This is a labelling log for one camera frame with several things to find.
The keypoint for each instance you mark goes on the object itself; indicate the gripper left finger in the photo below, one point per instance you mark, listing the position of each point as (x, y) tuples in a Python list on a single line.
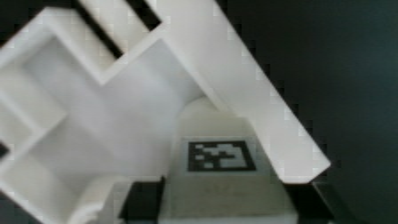
[(141, 206)]

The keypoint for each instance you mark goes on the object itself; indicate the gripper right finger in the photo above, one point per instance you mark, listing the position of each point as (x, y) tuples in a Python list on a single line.
[(319, 203)]

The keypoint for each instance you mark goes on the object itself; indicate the white chair leg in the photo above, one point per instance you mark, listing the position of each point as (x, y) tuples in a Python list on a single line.
[(223, 188)]

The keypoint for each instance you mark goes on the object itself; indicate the white chair seat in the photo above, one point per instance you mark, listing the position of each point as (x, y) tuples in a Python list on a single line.
[(100, 78)]

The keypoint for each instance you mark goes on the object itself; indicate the white right fence bar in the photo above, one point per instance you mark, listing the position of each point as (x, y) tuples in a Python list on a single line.
[(255, 86)]

